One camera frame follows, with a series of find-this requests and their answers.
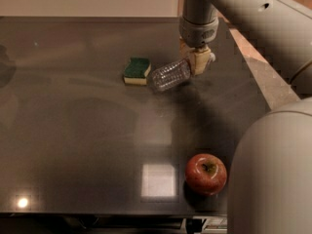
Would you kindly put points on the red apple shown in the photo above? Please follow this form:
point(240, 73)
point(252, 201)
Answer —
point(205, 174)

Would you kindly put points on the green and yellow sponge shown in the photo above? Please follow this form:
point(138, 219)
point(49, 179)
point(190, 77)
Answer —
point(136, 71)

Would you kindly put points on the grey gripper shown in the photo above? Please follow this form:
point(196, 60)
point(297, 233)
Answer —
point(199, 33)

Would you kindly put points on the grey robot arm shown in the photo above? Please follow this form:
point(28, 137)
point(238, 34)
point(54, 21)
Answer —
point(270, 184)

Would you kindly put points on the clear plastic water bottle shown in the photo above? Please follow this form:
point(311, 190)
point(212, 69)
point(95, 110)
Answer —
point(169, 76)

